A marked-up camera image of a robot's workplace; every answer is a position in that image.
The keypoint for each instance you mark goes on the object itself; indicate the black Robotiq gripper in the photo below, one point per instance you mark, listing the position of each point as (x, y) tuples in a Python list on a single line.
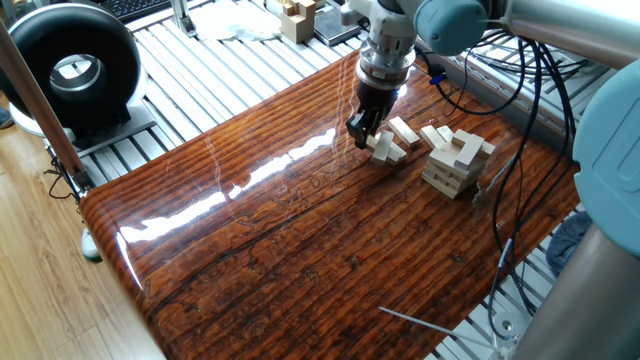
[(376, 97)]

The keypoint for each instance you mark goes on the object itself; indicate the wooden Jenga block tower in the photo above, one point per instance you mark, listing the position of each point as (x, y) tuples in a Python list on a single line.
[(450, 175)]

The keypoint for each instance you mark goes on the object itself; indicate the silver UR5 robot arm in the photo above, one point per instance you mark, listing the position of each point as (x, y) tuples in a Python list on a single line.
[(450, 22)]

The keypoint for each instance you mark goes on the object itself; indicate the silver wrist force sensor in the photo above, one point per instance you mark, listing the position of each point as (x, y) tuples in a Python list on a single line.
[(386, 65)]

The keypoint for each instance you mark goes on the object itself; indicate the dark grey flat scale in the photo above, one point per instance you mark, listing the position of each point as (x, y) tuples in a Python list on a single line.
[(332, 25)]

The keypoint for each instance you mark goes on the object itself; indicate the wooden block puzzle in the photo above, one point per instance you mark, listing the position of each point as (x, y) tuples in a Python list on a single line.
[(297, 27)]

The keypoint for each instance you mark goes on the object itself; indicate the glossy wood grain table cover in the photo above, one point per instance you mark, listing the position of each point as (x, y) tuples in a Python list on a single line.
[(300, 225)]

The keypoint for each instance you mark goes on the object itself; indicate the white cloth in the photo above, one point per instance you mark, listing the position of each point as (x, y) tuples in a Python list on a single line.
[(230, 22)]

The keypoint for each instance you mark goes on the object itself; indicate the grey blue towel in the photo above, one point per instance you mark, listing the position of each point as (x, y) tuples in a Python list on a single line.
[(567, 242)]

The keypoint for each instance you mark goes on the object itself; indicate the black keyboard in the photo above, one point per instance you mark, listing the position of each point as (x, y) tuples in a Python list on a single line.
[(140, 7)]

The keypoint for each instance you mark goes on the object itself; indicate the white rounded foot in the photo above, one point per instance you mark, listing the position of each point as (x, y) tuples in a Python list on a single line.
[(90, 245)]

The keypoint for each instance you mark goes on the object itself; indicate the short aluminium post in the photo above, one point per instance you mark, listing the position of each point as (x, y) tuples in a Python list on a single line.
[(182, 17)]

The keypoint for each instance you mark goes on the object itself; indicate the brown post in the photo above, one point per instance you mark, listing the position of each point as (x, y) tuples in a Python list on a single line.
[(37, 107)]

